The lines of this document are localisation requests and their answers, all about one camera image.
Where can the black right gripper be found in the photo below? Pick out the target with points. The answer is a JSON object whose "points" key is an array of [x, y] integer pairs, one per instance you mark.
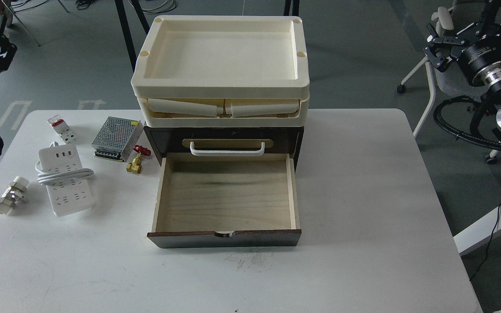
{"points": [[469, 48]]}

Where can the white power strip with cable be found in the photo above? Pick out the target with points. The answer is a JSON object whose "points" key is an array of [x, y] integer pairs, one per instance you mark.
{"points": [[60, 170]]}

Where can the dark wooden cabinet body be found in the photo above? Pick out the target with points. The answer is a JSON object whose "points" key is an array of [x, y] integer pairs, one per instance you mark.
{"points": [[225, 144]]}

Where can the grey office chair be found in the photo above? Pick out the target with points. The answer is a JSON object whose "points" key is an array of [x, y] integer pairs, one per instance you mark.
{"points": [[433, 65]]}

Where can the white red circuit breaker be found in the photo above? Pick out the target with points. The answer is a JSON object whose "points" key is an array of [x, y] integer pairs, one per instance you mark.
{"points": [[62, 129]]}

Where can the white metal pipe fitting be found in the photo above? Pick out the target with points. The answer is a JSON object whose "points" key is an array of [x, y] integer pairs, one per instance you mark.
{"points": [[15, 192]]}

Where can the metal mesh power supply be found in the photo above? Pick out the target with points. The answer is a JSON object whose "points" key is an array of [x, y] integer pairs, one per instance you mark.
{"points": [[116, 138]]}

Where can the white side table edge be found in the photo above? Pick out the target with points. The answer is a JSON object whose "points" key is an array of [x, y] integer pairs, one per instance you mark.
{"points": [[479, 233]]}

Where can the open wooden drawer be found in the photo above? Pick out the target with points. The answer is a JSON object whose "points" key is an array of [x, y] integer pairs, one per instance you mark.
{"points": [[213, 201]]}

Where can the black table leg frame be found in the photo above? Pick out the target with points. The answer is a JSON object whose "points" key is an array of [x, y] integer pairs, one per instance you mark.
{"points": [[126, 29]]}

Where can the brass valve red handle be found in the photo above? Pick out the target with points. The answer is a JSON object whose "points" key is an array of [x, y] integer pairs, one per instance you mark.
{"points": [[136, 165]]}

